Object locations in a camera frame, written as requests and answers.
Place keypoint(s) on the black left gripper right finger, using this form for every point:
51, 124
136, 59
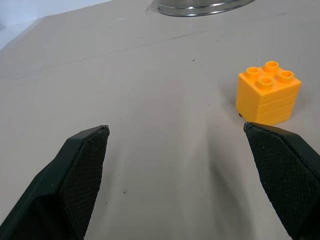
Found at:
287, 180

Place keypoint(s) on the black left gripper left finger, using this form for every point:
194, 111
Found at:
72, 185

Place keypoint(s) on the yellow toy building block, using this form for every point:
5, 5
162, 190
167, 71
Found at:
268, 96

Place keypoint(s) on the round silver metal tray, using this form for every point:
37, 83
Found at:
200, 6

